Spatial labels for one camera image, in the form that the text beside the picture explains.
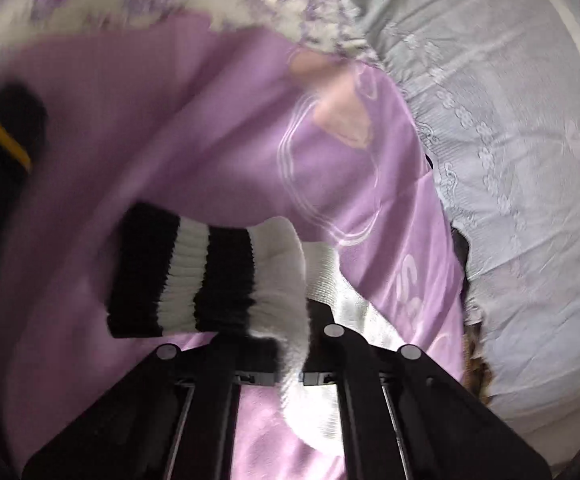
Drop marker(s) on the white purple floral cloth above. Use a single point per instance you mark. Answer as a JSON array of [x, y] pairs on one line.
[[270, 0]]

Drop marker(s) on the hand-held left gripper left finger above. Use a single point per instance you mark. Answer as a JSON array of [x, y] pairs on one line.
[[219, 360]]

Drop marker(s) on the purple printed blanket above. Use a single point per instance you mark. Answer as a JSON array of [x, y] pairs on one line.
[[169, 135]]

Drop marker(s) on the grey lace bedding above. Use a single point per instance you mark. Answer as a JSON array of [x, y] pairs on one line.
[[495, 135]]

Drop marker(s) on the white sock with black stripes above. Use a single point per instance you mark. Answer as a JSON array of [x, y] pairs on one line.
[[270, 270]]

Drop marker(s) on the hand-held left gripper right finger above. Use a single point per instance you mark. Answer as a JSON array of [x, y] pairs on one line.
[[341, 355]]

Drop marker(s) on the brown woven mat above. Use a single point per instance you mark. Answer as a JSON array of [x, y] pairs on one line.
[[477, 365]]

